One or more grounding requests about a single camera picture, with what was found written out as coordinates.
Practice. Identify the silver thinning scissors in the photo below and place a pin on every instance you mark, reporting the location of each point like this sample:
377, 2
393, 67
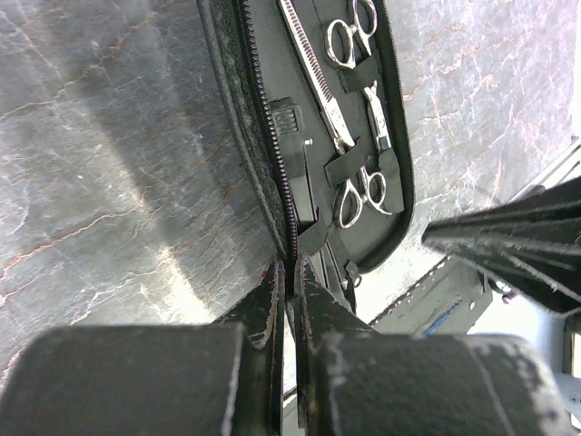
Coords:
374, 184

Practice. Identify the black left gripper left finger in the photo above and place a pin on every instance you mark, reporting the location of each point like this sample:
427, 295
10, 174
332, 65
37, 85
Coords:
221, 378

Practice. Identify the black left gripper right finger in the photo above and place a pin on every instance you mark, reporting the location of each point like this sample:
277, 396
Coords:
353, 380

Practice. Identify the silver straight scissors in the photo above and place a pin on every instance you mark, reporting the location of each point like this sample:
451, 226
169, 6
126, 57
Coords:
363, 68

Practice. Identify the black zip tool case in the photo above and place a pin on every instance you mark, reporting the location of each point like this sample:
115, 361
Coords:
286, 147

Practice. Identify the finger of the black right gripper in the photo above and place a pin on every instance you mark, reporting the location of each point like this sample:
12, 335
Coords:
532, 245

